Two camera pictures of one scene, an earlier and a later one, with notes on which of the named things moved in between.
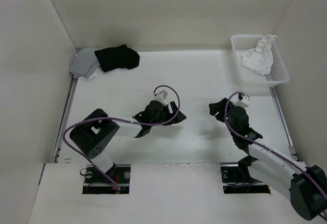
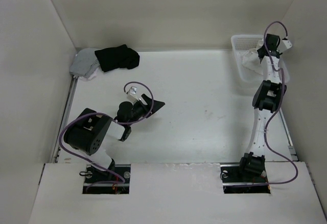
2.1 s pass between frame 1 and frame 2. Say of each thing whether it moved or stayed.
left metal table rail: stayed
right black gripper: moved
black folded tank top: stayed
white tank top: stayed
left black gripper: moved
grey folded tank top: stayed
